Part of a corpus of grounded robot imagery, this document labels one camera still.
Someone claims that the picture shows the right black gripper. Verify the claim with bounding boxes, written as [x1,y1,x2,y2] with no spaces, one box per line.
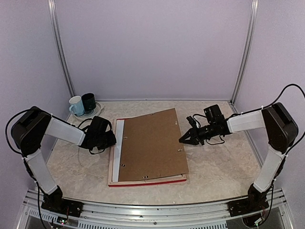
[179,123,216,146]

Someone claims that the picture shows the red sunset photo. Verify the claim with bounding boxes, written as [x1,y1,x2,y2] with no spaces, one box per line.
[112,119,125,182]

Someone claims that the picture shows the brown backing board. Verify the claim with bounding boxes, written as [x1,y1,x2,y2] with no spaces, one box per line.
[118,108,189,182]

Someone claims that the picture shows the red wooden picture frame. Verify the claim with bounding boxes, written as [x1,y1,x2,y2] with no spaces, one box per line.
[107,118,187,188]

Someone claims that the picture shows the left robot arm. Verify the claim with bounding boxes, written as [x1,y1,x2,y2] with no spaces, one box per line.
[5,106,116,212]

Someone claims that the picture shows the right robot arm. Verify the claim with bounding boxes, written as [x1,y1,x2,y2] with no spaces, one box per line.
[179,102,299,212]

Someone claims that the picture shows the white plate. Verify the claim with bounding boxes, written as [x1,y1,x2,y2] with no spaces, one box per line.
[71,102,104,121]

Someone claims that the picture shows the light blue mug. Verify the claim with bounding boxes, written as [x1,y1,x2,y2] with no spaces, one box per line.
[69,95,85,116]

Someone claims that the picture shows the dark green mug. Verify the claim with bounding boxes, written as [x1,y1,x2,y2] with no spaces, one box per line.
[81,93,96,114]

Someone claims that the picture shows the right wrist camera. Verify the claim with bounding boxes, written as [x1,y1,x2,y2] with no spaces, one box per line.
[186,116,201,128]

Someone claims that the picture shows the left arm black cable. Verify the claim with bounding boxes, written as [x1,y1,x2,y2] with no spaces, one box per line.
[5,108,105,156]

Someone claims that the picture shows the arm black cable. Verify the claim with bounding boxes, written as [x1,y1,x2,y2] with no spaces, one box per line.
[193,83,305,146]
[5,108,105,156]

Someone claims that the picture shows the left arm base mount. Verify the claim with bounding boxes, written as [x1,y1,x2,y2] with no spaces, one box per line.
[41,195,83,218]

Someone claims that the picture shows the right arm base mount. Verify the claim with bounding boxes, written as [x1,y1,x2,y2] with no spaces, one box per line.
[228,186,269,217]

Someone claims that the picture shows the aluminium front rail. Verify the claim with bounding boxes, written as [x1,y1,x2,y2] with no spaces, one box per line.
[18,188,293,229]

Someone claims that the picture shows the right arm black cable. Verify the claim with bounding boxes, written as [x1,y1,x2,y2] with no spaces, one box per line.
[193,83,305,146]

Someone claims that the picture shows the right aluminium corner post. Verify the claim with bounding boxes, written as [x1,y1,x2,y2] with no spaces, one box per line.
[230,0,259,106]

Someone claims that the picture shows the aluminium corner post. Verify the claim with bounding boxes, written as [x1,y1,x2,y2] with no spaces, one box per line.
[230,0,259,106]
[48,0,76,97]

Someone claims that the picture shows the left aluminium corner post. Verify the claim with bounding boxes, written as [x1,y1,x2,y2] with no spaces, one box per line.
[48,0,76,97]

